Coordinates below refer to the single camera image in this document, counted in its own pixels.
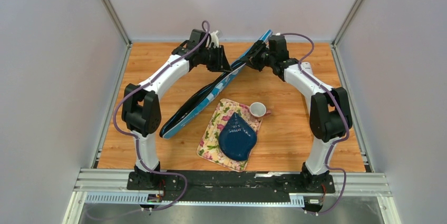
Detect grey shuttlecock tube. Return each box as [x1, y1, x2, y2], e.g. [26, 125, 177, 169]
[301, 62, 313, 75]

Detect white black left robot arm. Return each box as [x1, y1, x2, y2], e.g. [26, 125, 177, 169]
[119, 29, 233, 190]

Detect floral ceramic cup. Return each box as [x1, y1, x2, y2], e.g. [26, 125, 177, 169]
[249, 102, 272, 121]

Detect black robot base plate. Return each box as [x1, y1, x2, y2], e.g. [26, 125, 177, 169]
[127, 170, 335, 203]

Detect aluminium frame rail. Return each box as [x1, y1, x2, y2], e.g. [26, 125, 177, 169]
[74, 169, 392, 207]

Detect blue leaf-shaped plate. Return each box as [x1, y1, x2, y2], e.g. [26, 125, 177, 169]
[218, 113, 257, 161]

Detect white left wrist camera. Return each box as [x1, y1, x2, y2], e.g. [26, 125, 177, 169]
[207, 30, 222, 48]

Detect floral rectangular tray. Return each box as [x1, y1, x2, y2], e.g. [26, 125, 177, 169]
[197, 99, 263, 172]

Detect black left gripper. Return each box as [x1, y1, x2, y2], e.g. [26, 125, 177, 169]
[199, 45, 234, 73]

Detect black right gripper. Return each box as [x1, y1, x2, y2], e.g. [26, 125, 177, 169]
[240, 42, 275, 72]

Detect blue sport racket bag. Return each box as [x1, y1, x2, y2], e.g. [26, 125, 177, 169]
[159, 28, 274, 140]

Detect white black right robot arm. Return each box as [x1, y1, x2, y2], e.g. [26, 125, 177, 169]
[242, 33, 353, 192]

